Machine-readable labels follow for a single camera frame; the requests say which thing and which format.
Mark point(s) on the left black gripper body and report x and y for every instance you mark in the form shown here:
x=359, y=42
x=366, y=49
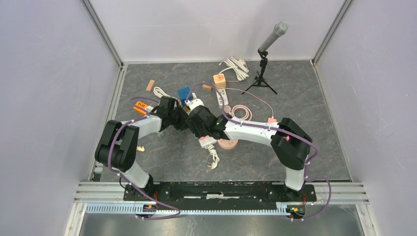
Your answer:
x=178, y=118

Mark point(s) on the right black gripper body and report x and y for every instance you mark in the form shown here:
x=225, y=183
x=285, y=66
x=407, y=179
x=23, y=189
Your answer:
x=199, y=132

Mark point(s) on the white long power strip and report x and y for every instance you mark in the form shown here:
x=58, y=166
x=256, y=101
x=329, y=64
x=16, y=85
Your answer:
x=193, y=102

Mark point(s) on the pink round socket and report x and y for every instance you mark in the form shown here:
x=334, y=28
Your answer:
x=227, y=144

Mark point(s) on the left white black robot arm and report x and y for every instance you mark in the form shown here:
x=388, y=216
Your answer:
x=117, y=147

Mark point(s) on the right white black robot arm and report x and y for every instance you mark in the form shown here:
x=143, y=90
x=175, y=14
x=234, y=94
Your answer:
x=290, y=143

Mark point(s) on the orange wooden cube socket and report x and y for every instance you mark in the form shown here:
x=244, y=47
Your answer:
x=219, y=81

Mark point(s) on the blue cube adapter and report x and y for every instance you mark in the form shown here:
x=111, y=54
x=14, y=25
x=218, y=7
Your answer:
x=184, y=94

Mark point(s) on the orange power strip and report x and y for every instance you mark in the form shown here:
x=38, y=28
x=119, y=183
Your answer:
x=142, y=108

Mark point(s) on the small brown wooden block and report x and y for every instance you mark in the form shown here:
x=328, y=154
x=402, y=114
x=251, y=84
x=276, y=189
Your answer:
x=207, y=87

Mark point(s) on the white green small power strip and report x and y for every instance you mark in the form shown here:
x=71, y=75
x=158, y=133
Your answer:
x=222, y=98

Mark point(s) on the black tripod microphone stand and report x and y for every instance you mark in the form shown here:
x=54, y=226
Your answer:
x=259, y=78

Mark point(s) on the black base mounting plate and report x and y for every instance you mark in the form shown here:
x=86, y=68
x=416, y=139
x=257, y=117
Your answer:
x=226, y=195

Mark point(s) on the grey handheld microphone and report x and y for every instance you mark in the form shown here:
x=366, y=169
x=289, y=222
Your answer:
x=279, y=30

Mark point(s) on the orange square plug with cable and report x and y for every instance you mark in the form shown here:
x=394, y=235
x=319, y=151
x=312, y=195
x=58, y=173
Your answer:
x=270, y=119

